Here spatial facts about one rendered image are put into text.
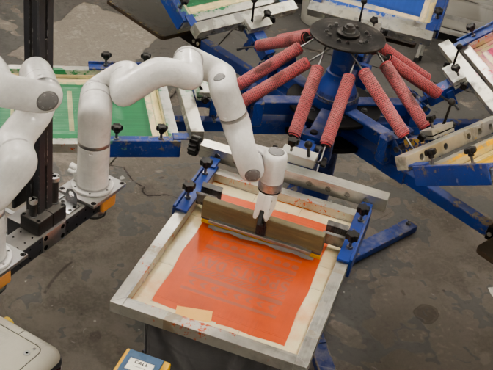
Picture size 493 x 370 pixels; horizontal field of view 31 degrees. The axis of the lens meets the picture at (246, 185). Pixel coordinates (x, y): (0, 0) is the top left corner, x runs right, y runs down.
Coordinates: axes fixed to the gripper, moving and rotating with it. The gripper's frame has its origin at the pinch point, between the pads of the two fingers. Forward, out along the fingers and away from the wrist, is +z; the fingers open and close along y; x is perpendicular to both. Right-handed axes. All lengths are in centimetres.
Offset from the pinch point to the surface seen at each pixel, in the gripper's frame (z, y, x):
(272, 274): 5.6, 14.1, 8.8
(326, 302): 2.0, 22.8, 27.8
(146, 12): 7, -140, -103
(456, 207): 9, -58, 58
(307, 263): 5.6, 4.1, 17.4
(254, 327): 5.7, 39.1, 11.0
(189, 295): 5.9, 34.8, -10.6
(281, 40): -18, -99, -27
